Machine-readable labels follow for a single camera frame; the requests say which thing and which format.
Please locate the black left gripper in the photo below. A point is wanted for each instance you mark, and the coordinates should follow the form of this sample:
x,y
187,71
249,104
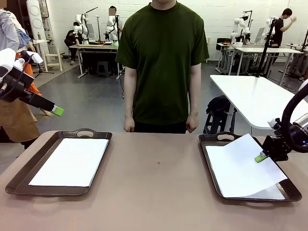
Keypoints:
x,y
15,89

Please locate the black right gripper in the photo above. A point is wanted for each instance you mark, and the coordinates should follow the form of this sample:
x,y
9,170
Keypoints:
x,y
299,139

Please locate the white A4 paper sheet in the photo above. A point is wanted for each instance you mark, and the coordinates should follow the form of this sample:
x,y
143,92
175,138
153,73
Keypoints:
x,y
240,168

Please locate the white A4 paper stack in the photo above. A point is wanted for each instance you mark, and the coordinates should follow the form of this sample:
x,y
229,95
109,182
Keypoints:
x,y
69,163
272,193

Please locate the person's left forearm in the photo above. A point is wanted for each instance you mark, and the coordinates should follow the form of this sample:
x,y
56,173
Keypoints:
x,y
194,106

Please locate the person's right forearm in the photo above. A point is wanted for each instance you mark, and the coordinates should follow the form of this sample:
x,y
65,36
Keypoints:
x,y
130,106

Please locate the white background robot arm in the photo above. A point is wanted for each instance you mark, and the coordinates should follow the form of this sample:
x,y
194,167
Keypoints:
x,y
79,18
267,24
237,22
111,24

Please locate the person's right hand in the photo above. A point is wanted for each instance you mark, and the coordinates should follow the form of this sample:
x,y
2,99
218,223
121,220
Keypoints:
x,y
129,125

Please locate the person's left hand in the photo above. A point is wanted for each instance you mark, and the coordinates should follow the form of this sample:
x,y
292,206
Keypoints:
x,y
193,124

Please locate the orange shorts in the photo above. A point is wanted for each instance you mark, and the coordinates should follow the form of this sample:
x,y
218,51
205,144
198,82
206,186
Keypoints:
x,y
34,90

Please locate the brown fabric cover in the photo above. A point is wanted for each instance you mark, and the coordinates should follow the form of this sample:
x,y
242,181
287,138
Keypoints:
x,y
16,122

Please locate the brown plastic serving tray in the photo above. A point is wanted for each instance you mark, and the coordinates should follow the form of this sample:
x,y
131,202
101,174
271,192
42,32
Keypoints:
x,y
291,190
22,173

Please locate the grey plastic stool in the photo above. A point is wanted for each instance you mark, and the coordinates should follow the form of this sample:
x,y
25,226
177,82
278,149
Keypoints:
x,y
103,67

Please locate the large white table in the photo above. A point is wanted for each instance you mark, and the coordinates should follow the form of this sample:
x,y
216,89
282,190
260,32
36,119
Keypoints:
x,y
240,96

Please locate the seated person in dark jacket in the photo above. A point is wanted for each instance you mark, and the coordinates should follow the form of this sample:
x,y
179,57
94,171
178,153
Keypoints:
x,y
71,41

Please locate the white-framed background work table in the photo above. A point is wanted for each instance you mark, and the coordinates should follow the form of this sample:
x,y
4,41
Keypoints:
x,y
96,47

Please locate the white standing air conditioner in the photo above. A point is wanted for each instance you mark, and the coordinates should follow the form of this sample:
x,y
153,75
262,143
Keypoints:
x,y
36,22

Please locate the mannequin in striped shirt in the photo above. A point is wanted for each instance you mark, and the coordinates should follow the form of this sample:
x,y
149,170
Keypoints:
x,y
8,31

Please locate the long white background table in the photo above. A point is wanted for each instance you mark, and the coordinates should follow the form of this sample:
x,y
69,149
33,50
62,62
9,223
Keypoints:
x,y
288,50

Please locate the standing person in white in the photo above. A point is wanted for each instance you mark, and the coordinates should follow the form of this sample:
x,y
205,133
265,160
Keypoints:
x,y
112,11

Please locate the background computer monitor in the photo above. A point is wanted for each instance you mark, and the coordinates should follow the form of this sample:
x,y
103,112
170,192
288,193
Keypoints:
x,y
260,34

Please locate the person in green t-shirt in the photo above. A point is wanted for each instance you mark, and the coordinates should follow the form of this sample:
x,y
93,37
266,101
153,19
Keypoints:
x,y
161,60

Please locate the person in black t-shirt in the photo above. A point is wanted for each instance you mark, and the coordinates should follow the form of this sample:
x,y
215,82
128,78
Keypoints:
x,y
280,29

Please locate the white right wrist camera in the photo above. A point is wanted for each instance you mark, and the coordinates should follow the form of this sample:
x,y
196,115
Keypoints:
x,y
272,123

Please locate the black camera pole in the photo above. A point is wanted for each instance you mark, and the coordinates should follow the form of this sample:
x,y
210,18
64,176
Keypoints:
x,y
264,54

